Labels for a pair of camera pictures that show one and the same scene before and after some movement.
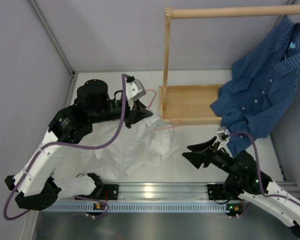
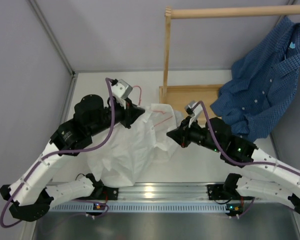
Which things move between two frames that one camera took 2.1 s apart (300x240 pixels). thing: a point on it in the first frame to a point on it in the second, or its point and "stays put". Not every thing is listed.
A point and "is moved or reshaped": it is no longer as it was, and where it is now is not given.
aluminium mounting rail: [179, 191] stays put
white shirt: [150, 142] is moved or reshaped
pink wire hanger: [150, 105] to [152, 110]
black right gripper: [197, 158] to [182, 134]
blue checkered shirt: [263, 78] stays put
